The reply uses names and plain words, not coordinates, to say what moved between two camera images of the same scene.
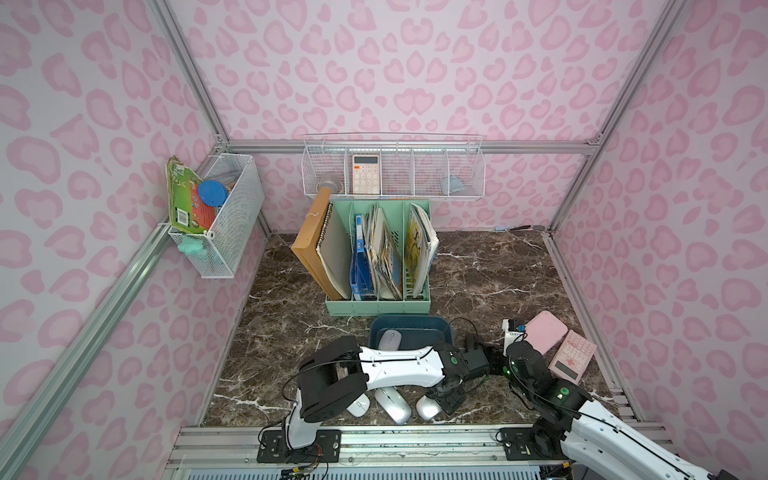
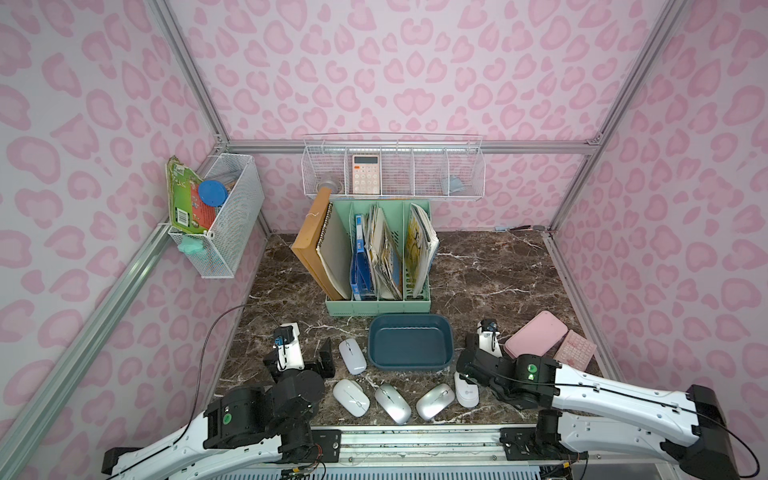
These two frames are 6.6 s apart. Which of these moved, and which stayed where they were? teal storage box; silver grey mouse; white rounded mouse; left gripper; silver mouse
Moved: white rounded mouse; left gripper
Stayed: silver mouse; teal storage box; silver grey mouse
